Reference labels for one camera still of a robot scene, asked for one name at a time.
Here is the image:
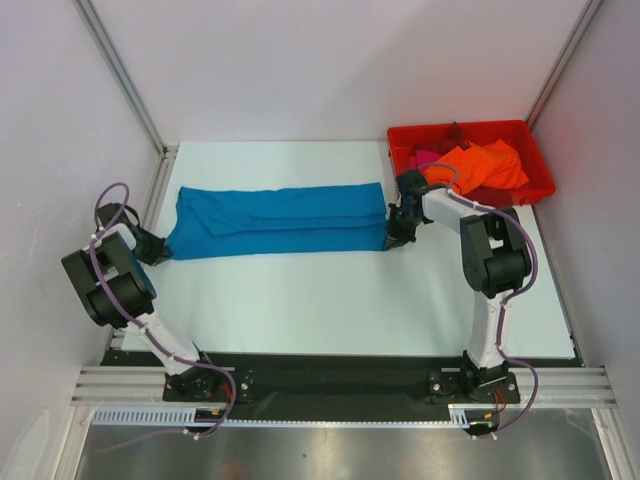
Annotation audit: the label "blue polo t-shirt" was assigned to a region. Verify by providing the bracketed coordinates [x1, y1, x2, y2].
[167, 183, 387, 261]

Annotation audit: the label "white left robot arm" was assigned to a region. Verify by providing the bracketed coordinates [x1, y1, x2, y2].
[61, 202, 235, 402]

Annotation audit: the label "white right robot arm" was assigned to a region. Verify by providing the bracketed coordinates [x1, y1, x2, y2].
[383, 169, 537, 403]

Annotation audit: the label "pink t-shirt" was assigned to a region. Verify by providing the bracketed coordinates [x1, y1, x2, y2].
[408, 149, 442, 170]

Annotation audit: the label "dark red t-shirt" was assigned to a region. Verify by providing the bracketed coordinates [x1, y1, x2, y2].
[423, 122, 528, 206]

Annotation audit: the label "orange t-shirt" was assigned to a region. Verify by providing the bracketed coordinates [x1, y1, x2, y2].
[420, 140, 529, 195]

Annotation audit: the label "red plastic bin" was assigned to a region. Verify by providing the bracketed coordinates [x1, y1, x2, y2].
[387, 120, 556, 207]

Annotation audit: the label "aluminium side rail left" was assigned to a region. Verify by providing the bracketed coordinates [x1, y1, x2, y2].
[71, 144, 179, 408]

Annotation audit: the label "white slotted cable duct left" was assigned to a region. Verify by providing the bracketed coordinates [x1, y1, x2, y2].
[92, 406, 226, 427]

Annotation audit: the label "white slotted cable duct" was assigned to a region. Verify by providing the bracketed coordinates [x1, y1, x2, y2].
[448, 404, 524, 426]
[92, 406, 226, 427]

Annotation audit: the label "white slotted cable duct right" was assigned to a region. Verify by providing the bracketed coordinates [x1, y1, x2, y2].
[448, 404, 524, 426]

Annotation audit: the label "aluminium frame post left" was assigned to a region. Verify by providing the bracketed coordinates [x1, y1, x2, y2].
[72, 0, 167, 158]

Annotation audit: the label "aluminium frame post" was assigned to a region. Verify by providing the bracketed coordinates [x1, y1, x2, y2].
[526, 0, 606, 132]
[72, 0, 167, 158]

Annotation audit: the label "aluminium frame post right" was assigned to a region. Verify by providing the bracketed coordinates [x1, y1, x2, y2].
[526, 0, 606, 132]

